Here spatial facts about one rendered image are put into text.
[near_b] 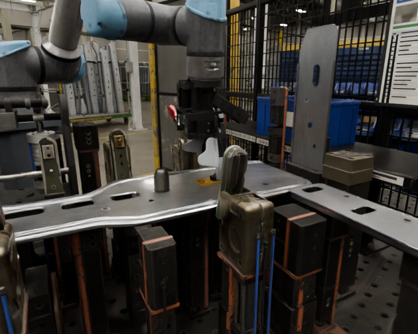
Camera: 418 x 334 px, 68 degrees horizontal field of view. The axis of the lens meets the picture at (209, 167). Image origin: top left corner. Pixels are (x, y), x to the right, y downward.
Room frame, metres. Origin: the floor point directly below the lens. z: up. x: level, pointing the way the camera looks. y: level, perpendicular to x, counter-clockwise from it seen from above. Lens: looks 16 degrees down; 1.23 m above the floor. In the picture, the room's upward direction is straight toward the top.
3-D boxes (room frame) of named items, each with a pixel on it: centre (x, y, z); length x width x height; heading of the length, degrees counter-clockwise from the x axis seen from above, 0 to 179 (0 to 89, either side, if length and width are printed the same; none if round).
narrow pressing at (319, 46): (0.78, -0.25, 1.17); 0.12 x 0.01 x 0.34; 28
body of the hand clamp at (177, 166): (0.82, 0.06, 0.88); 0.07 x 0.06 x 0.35; 28
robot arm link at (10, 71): (1.00, 0.59, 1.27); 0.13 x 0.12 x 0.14; 139
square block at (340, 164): (0.68, -0.32, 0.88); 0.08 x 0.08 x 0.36; 28
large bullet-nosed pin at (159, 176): (0.61, 0.10, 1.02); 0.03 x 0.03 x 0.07
